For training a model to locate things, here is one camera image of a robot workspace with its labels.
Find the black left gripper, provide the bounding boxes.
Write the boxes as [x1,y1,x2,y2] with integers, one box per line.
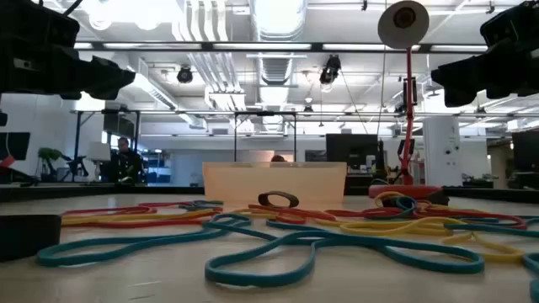
[0,41,136,101]

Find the orange translucent plastic bin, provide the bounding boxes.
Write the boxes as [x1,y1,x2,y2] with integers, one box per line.
[201,161,348,206]

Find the blue storage shelf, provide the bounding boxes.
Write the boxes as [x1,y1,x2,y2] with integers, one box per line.
[145,151,173,184]

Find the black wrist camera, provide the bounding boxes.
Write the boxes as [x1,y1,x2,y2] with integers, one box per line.
[479,0,539,48]
[0,0,81,48]

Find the black overhead crossbar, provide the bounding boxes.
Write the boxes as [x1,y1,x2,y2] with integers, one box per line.
[73,40,489,53]

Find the white pillar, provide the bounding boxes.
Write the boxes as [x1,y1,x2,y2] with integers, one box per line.
[422,115,463,188]

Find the large black rubber band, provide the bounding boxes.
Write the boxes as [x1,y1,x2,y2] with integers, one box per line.
[0,213,62,262]

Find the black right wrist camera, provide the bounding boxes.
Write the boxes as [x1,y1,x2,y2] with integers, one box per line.
[479,0,539,48]

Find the green potted room plant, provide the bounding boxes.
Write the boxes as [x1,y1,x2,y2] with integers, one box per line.
[36,146,63,182]

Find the black metal rig frame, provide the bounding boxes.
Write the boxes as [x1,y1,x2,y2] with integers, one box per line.
[70,108,142,183]
[233,110,297,163]

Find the white lampshade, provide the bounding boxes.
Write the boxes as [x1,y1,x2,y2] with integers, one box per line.
[86,141,112,163]

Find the red desk lamp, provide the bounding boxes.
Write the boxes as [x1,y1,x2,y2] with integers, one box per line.
[368,0,444,200]

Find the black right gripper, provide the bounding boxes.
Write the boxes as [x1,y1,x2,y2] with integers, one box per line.
[430,38,539,109]

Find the black computer monitor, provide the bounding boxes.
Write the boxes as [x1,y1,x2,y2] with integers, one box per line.
[511,130,539,172]
[325,133,379,172]
[0,131,31,162]

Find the black aluminium table frame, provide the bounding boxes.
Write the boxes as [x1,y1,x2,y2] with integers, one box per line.
[0,183,539,204]

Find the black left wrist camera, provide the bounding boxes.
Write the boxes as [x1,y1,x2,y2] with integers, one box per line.
[0,0,81,48]

